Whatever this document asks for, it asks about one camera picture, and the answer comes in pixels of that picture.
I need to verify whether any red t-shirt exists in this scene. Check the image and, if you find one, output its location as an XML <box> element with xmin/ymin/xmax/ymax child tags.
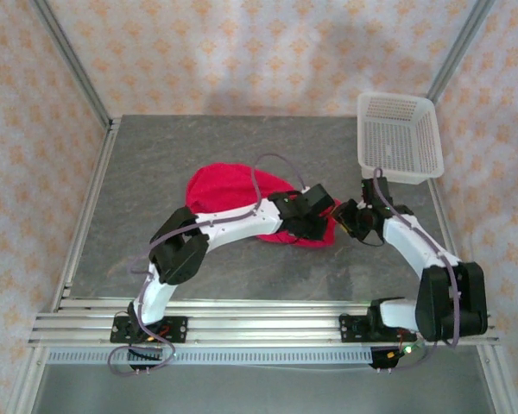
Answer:
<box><xmin>184</xmin><ymin>162</ymin><xmax>343</xmax><ymax>251</ymax></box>

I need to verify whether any white plastic perforated basket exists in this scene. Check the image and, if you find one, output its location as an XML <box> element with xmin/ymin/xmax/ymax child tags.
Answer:
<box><xmin>356</xmin><ymin>91</ymin><xmax>445</xmax><ymax>186</ymax></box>

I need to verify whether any black controller board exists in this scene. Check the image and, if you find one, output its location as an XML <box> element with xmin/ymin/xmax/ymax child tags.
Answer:
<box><xmin>369</xmin><ymin>342</ymin><xmax>426</xmax><ymax>373</ymax></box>
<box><xmin>127</xmin><ymin>346</ymin><xmax>165</xmax><ymax>373</ymax></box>

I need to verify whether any white orange-patterned curtain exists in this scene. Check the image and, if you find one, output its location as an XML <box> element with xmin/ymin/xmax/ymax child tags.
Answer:
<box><xmin>0</xmin><ymin>0</ymin><xmax>518</xmax><ymax>414</ymax></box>

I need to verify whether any aluminium table side rail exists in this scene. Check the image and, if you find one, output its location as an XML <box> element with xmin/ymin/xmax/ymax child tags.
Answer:
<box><xmin>426</xmin><ymin>179</ymin><xmax>476</xmax><ymax>311</ymax></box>
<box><xmin>49</xmin><ymin>118</ymin><xmax>122</xmax><ymax>311</ymax></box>

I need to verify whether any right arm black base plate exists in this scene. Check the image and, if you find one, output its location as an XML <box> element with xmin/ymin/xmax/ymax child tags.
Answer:
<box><xmin>338</xmin><ymin>313</ymin><xmax>418</xmax><ymax>345</ymax></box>

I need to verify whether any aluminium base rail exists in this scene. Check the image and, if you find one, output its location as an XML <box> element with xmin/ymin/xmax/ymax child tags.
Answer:
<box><xmin>28</xmin><ymin>299</ymin><xmax>500</xmax><ymax>346</ymax></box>

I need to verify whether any grey slotted cable duct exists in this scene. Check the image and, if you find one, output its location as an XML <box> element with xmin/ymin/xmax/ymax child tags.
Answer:
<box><xmin>45</xmin><ymin>347</ymin><xmax>375</xmax><ymax>367</ymax></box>

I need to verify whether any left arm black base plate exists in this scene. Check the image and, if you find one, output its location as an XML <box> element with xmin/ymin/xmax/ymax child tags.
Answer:
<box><xmin>110</xmin><ymin>314</ymin><xmax>189</xmax><ymax>345</ymax></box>

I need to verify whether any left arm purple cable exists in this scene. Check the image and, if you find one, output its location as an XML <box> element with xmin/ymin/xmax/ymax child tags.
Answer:
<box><xmin>107</xmin><ymin>153</ymin><xmax>312</xmax><ymax>377</ymax></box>

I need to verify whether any aluminium frame post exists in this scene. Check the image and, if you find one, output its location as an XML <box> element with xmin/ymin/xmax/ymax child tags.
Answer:
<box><xmin>28</xmin><ymin>0</ymin><xmax>116</xmax><ymax>130</ymax></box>
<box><xmin>426</xmin><ymin>0</ymin><xmax>497</xmax><ymax>104</ymax></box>

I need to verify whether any aluminium frame leg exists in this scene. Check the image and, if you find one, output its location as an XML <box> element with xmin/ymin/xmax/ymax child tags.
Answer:
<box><xmin>6</xmin><ymin>344</ymin><xmax>48</xmax><ymax>414</ymax></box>
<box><xmin>477</xmin><ymin>344</ymin><xmax>518</xmax><ymax>414</ymax></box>

